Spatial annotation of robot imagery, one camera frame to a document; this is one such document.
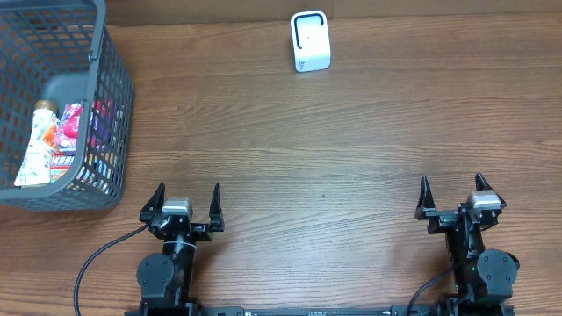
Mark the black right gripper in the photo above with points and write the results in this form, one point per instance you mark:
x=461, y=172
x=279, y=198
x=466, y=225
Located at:
x=442, y=218

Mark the red purple pad package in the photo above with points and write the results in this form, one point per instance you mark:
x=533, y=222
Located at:
x=67, y=135

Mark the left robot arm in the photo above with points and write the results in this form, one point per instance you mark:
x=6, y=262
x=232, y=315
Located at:
x=165, y=278

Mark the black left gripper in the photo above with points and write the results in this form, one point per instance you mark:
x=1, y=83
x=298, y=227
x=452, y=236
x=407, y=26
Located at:
x=216, y=218

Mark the white barcode scanner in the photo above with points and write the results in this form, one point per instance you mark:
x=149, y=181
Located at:
x=310, y=40

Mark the gold blue wipes packet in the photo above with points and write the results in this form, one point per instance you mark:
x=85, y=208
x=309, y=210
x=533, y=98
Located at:
x=61, y=164

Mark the grey plastic shopping basket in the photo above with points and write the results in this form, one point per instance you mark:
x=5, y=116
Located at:
x=61, y=51

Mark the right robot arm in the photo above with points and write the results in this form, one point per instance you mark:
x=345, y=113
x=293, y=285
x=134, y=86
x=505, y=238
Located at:
x=483, y=277

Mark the white tube with gold cap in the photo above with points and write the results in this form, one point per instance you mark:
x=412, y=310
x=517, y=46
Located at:
x=36, y=167

